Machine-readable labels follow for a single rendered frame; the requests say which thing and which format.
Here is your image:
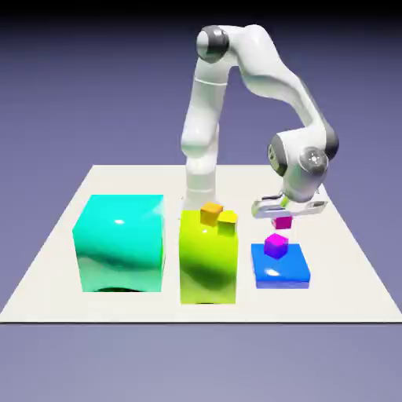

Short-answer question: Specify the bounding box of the small purple cube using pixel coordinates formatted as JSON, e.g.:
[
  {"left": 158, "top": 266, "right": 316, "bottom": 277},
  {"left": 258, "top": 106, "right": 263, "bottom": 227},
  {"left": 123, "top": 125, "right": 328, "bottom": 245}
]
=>
[{"left": 263, "top": 232, "right": 289, "bottom": 261}]

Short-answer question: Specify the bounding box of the large cyan box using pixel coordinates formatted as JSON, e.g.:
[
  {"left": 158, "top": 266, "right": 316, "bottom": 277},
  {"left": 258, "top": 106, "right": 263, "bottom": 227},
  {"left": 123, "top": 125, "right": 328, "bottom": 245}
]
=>
[{"left": 71, "top": 194, "right": 166, "bottom": 294}]

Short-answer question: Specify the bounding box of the large yellow-green box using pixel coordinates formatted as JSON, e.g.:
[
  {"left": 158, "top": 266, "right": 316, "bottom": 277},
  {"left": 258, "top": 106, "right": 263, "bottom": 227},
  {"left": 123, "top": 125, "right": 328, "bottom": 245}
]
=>
[{"left": 179, "top": 209, "right": 239, "bottom": 305}]

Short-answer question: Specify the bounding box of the small yellow cube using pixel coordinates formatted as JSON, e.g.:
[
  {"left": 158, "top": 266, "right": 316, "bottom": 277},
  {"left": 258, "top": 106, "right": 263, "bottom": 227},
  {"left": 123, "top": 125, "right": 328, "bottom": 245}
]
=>
[{"left": 217, "top": 210, "right": 239, "bottom": 237}]

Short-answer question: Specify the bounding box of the small orange cube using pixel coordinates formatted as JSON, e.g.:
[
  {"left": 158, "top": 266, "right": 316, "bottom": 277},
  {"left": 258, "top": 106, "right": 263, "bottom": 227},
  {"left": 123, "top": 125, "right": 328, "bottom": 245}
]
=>
[{"left": 199, "top": 202, "right": 225, "bottom": 228}]

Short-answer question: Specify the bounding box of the large blue box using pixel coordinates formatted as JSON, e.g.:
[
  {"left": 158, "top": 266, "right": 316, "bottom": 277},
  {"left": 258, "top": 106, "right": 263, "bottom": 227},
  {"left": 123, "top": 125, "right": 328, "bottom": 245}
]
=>
[{"left": 250, "top": 243, "right": 312, "bottom": 290}]

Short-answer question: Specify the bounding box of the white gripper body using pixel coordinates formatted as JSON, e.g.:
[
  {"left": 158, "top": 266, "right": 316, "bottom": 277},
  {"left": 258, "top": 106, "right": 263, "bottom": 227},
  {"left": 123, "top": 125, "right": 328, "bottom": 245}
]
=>
[{"left": 250, "top": 193, "right": 329, "bottom": 220}]

